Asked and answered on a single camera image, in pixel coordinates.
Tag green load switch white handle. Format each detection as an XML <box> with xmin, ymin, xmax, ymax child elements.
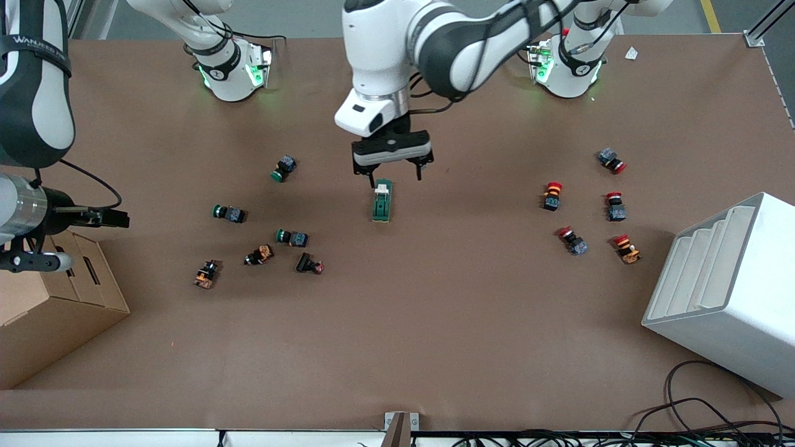
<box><xmin>371</xmin><ymin>178</ymin><xmax>395</xmax><ymax>224</ymax></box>

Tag brown cardboard box with slots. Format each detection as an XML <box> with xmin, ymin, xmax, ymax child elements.
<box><xmin>0</xmin><ymin>230</ymin><xmax>131</xmax><ymax>391</ymax></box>

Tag red emergency button orange body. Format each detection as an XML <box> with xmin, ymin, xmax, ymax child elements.
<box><xmin>612</xmin><ymin>233</ymin><xmax>642</xmax><ymax>265</ymax></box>

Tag white stepped sorting box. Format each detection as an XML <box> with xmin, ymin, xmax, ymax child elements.
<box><xmin>642</xmin><ymin>192</ymin><xmax>795</xmax><ymax>399</ymax></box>

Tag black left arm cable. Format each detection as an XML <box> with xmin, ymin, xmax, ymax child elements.
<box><xmin>404</xmin><ymin>62</ymin><xmax>476</xmax><ymax>116</ymax></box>

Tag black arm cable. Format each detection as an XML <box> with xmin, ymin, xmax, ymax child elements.
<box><xmin>59</xmin><ymin>159</ymin><xmax>123</xmax><ymax>212</ymax></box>
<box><xmin>404</xmin><ymin>62</ymin><xmax>476</xmax><ymax>116</ymax></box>

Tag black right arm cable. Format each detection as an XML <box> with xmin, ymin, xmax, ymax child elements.
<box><xmin>59</xmin><ymin>159</ymin><xmax>123</xmax><ymax>212</ymax></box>

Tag black switch small red button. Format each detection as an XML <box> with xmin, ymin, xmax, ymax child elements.
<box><xmin>296</xmin><ymin>251</ymin><xmax>325</xmax><ymax>276</ymax></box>

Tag black knob orange selector switch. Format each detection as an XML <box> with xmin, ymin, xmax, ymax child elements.
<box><xmin>193</xmin><ymin>260</ymin><xmax>222</xmax><ymax>290</ymax></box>
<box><xmin>243</xmin><ymin>244</ymin><xmax>275</xmax><ymax>267</ymax></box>

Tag black right base cable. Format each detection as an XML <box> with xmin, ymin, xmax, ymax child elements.
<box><xmin>230</xmin><ymin>28</ymin><xmax>288</xmax><ymax>45</ymax></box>

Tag aluminium frame profile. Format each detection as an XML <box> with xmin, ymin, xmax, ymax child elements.
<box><xmin>65</xmin><ymin>0</ymin><xmax>88</xmax><ymax>39</ymax></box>
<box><xmin>744</xmin><ymin>0</ymin><xmax>795</xmax><ymax>48</ymax></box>

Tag white table edge rail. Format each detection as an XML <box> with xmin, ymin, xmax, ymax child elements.
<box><xmin>0</xmin><ymin>428</ymin><xmax>387</xmax><ymax>447</ymax></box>

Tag black looped floor cable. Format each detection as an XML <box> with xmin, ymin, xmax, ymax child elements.
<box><xmin>634</xmin><ymin>360</ymin><xmax>788</xmax><ymax>435</ymax></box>

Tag black cable bundle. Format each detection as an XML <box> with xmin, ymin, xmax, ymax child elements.
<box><xmin>413</xmin><ymin>428</ymin><xmax>795</xmax><ymax>447</ymax></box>

